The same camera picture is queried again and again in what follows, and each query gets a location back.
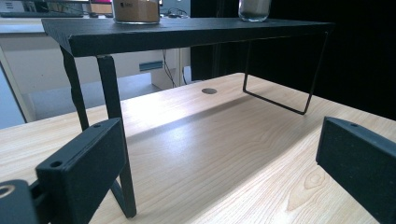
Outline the dark keyboard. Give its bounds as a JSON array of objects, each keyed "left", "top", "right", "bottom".
[{"left": 0, "top": 11, "right": 85, "bottom": 19}]

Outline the metal-lidded jar of brown powder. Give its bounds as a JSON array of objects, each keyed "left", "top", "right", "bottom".
[{"left": 111, "top": 0, "right": 162, "bottom": 25}]

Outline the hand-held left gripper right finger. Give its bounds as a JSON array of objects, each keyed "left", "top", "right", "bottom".
[{"left": 316, "top": 116, "right": 396, "bottom": 224}]

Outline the grey-blue strip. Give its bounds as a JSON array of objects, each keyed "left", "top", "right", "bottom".
[{"left": 138, "top": 60, "right": 164, "bottom": 73}]

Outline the white-lidded glass shaker jar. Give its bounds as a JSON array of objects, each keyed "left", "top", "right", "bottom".
[{"left": 237, "top": 0, "right": 272, "bottom": 23}]

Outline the black metal shelf rack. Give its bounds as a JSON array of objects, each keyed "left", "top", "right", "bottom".
[{"left": 41, "top": 17, "right": 335, "bottom": 219}]

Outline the black cable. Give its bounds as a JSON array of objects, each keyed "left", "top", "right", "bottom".
[{"left": 162, "top": 49, "right": 177, "bottom": 89}]

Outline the black curtain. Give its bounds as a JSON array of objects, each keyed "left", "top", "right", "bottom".
[{"left": 190, "top": 0, "right": 396, "bottom": 121}]

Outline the white background desk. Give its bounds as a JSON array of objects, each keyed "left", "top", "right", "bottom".
[{"left": 0, "top": 17, "right": 191, "bottom": 123}]

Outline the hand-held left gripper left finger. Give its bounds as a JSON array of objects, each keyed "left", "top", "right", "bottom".
[{"left": 35, "top": 117, "right": 127, "bottom": 224}]

